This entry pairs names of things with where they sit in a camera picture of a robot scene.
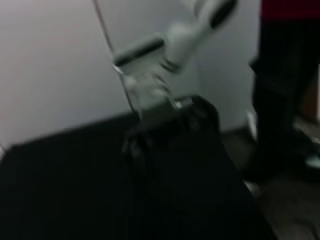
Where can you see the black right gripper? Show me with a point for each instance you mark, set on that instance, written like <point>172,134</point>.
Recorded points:
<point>180,127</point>

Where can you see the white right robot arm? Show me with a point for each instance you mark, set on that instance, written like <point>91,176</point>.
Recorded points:
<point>190,35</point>

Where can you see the person in black trousers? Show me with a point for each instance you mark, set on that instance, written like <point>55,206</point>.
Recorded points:
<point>277,87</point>

